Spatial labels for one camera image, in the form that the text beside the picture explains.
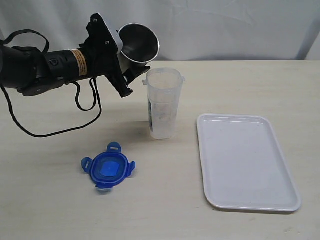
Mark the stainless steel cup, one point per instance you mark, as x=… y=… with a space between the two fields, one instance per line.
x=140 y=46

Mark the white rectangular tray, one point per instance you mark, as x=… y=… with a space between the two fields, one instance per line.
x=243 y=165

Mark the clear plastic tall container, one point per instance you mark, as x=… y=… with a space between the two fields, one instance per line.
x=164 y=86

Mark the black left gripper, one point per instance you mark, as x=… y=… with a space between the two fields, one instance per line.
x=103 y=61

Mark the blue container lid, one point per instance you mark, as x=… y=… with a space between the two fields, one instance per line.
x=109 y=168

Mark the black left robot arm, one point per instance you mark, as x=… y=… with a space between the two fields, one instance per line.
x=32 y=72

